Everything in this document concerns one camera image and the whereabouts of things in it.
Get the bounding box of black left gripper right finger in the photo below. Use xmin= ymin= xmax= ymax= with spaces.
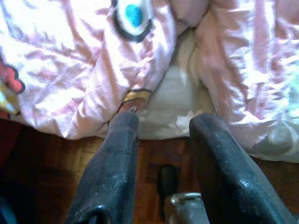
xmin=189 ymin=113 xmax=298 ymax=224

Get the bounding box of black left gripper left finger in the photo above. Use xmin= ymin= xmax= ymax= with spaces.
xmin=65 ymin=112 xmax=141 ymax=224

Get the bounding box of beige floral bed sheet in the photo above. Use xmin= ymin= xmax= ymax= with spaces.
xmin=140 ymin=30 xmax=218 ymax=140

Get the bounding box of pink cartoon print quilt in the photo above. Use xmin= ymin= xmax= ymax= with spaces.
xmin=0 ymin=0 xmax=299 ymax=164

